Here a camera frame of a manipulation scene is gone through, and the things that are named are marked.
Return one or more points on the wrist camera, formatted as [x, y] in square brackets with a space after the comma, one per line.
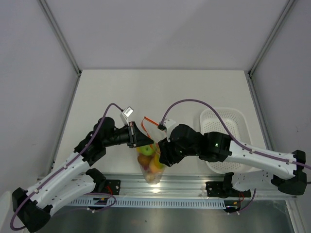
[125, 114]
[166, 125]

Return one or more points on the green apple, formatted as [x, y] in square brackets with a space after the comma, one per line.
[146, 150]

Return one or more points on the clear orange zip top bag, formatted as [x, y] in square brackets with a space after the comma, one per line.
[150, 178]

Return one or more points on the left aluminium frame post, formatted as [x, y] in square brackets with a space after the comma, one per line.
[59, 35]

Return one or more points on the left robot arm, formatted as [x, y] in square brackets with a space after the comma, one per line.
[36, 205]

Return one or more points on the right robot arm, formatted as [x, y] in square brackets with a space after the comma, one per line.
[281, 170]

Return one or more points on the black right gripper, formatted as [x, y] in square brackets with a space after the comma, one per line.
[167, 156]

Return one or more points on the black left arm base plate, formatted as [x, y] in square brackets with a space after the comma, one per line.
[111, 187]

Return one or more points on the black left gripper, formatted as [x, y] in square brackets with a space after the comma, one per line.
[136, 138]

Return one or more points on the aluminium frame post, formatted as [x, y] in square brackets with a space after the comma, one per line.
[59, 35]
[281, 19]

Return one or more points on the right aluminium frame post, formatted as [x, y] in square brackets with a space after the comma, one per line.
[281, 19]

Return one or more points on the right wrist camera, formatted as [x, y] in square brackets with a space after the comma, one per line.
[166, 125]

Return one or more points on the aluminium front rail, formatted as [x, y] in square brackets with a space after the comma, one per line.
[169, 186]

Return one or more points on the small yellow orange fruit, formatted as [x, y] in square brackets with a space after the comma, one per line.
[156, 163]

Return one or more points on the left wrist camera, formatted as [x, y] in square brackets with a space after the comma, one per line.
[125, 114]

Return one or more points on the white slotted cable duct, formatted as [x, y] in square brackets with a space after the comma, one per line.
[148, 203]

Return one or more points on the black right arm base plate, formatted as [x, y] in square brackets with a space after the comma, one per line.
[225, 190]

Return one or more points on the brown kiwi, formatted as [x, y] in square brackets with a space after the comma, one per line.
[144, 160]

